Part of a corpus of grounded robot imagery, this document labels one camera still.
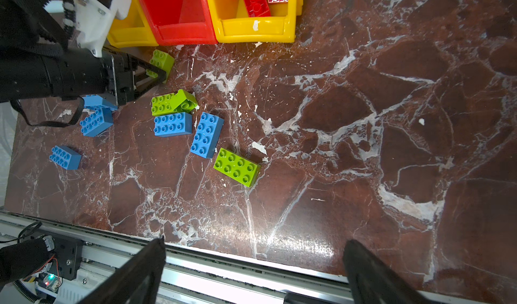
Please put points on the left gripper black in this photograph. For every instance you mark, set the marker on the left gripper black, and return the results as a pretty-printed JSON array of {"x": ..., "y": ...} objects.
[{"x": 116, "y": 76}]

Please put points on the blue brick middle left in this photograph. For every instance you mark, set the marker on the blue brick middle left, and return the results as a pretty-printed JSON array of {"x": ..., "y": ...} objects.
[{"x": 93, "y": 102}]

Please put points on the blue brick lower left cluster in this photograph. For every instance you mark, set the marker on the blue brick lower left cluster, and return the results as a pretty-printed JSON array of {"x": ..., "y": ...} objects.
[{"x": 99, "y": 121}]

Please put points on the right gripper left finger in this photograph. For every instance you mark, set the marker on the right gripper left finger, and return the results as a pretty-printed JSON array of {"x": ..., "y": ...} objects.
[{"x": 137, "y": 281}]

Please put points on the yellow bin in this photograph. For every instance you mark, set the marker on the yellow bin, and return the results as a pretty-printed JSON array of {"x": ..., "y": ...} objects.
[
  {"x": 133, "y": 31},
  {"x": 232, "y": 24}
]

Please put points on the small green brick near bins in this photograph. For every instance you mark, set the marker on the small green brick near bins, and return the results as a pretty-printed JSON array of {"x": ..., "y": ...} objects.
[{"x": 164, "y": 61}]

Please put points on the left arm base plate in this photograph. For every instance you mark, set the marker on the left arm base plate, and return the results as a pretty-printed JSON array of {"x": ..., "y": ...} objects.
[{"x": 66, "y": 256}]

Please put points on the red middle bin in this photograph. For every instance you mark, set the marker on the red middle bin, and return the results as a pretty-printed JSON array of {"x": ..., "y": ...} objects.
[{"x": 176, "y": 22}]

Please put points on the right yellow bin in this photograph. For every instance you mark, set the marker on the right yellow bin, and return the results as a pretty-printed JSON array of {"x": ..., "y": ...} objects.
[{"x": 232, "y": 24}]

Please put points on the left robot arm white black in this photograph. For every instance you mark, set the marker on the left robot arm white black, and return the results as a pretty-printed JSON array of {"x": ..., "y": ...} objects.
[{"x": 28, "y": 26}]

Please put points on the left yellow bin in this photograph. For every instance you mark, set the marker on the left yellow bin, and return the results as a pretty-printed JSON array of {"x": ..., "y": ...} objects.
[{"x": 133, "y": 31}]

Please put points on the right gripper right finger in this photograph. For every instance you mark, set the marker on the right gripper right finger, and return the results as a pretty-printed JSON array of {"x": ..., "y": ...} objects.
[{"x": 372, "y": 281}]

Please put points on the green brick bottom right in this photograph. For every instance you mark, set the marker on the green brick bottom right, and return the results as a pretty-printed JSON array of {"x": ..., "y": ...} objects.
[{"x": 237, "y": 167}]

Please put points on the blue brick upright right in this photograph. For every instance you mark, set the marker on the blue brick upright right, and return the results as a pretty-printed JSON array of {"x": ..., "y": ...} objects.
[{"x": 207, "y": 135}]

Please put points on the blue brick centre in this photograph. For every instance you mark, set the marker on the blue brick centre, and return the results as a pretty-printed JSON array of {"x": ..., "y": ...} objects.
[{"x": 171, "y": 125}]

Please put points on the blue brick far left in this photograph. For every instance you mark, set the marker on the blue brick far left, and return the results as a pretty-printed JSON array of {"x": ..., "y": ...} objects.
[{"x": 65, "y": 157}]

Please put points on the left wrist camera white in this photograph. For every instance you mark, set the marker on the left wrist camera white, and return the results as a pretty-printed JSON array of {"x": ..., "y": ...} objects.
[{"x": 93, "y": 20}]

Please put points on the small green brick centre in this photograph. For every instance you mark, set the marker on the small green brick centre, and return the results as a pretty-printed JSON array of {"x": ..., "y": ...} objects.
[{"x": 185, "y": 102}]

